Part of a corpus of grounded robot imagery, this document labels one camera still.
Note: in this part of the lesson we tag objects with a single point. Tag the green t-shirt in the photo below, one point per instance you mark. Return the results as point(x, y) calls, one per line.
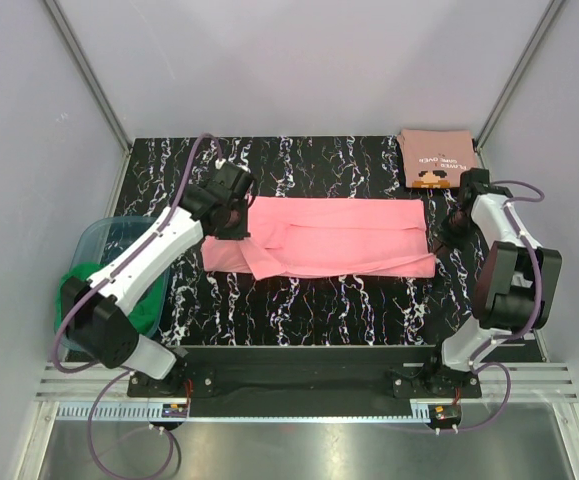
point(145, 316)

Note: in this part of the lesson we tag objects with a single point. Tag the left aluminium frame post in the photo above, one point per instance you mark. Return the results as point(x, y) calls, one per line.
point(77, 53)

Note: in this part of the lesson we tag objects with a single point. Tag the right aluminium frame post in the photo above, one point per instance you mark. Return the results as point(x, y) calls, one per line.
point(548, 19)

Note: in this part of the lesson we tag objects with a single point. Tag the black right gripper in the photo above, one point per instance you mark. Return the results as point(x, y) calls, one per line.
point(461, 241)

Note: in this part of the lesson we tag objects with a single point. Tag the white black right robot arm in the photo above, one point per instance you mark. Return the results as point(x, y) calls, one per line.
point(513, 293)

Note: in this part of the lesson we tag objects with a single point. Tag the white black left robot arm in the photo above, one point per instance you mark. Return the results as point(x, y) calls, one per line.
point(96, 310)

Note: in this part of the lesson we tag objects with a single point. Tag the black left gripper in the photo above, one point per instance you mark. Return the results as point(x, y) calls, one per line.
point(241, 231)

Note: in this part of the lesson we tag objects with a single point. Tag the teal plastic bin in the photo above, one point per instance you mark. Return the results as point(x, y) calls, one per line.
point(105, 240)

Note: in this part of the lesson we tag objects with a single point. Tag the aluminium frame post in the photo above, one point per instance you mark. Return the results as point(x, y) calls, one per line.
point(77, 53)
point(548, 19)

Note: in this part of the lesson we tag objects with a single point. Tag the white slotted cable duct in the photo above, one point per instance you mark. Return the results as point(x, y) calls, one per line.
point(167, 412)

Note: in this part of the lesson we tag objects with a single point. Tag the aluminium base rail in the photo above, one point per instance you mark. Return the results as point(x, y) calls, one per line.
point(540, 382)

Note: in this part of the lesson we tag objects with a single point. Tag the folded dusty pink printed t-shirt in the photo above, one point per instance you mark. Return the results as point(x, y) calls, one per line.
point(436, 159)

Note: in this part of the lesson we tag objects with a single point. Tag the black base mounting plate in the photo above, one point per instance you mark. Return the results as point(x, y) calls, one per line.
point(366, 377)

